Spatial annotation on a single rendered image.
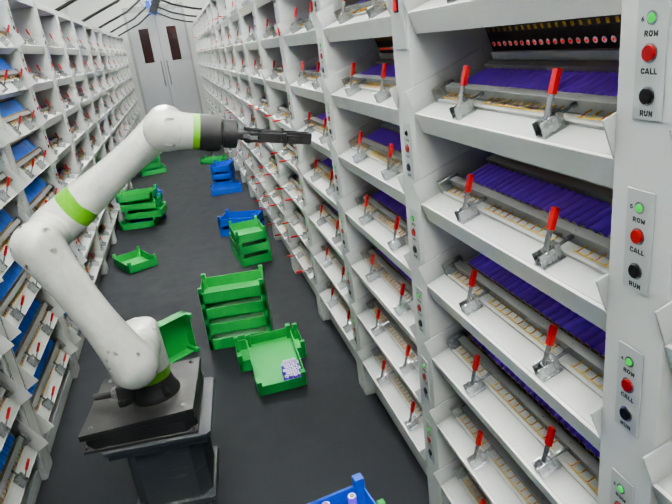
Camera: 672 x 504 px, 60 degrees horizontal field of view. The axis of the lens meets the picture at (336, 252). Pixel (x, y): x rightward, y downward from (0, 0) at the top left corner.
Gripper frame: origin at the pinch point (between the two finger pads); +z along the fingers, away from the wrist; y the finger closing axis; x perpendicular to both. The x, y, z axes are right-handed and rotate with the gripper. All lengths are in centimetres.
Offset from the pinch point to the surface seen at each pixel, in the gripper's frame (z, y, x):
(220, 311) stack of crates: -11, -96, -93
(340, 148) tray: 21.1, -30.1, -6.1
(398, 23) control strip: 12.2, 35.6, 28.5
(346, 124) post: 22.6, -30.3, 1.8
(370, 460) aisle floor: 30, 5, -104
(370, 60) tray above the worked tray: 28.6, -30.0, 22.5
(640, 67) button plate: 14, 104, 21
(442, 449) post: 36, 39, -75
